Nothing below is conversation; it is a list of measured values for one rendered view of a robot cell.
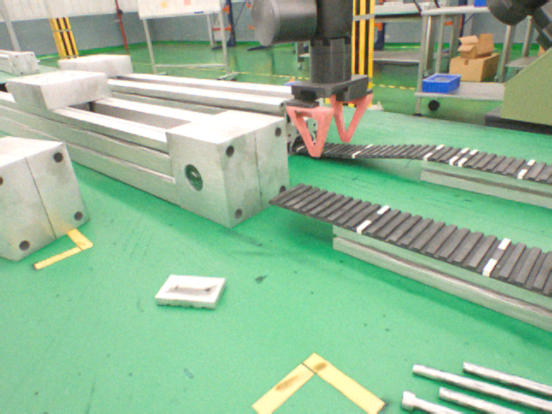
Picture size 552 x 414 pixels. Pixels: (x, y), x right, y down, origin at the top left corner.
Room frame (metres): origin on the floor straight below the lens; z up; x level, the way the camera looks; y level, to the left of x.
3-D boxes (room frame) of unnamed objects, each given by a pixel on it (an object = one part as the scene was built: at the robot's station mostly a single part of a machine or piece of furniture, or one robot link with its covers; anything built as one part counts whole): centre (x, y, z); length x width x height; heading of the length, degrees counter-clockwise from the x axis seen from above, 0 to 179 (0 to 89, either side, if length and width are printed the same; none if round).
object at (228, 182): (0.44, 0.04, 0.83); 0.12 x 0.09 x 0.10; 136
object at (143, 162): (0.74, 0.37, 0.82); 0.80 x 0.10 x 0.09; 46
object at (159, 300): (0.26, 0.07, 0.78); 0.05 x 0.03 x 0.01; 76
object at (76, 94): (0.74, 0.37, 0.87); 0.16 x 0.11 x 0.07; 46
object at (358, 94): (0.58, -0.11, 0.84); 0.07 x 0.07 x 0.09; 46
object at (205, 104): (0.88, 0.24, 0.82); 0.80 x 0.10 x 0.09; 46
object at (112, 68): (1.05, 0.42, 0.87); 0.16 x 0.11 x 0.07; 46
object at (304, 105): (0.54, -0.07, 0.84); 0.07 x 0.07 x 0.09; 46
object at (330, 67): (0.56, -0.09, 0.91); 0.10 x 0.07 x 0.07; 136
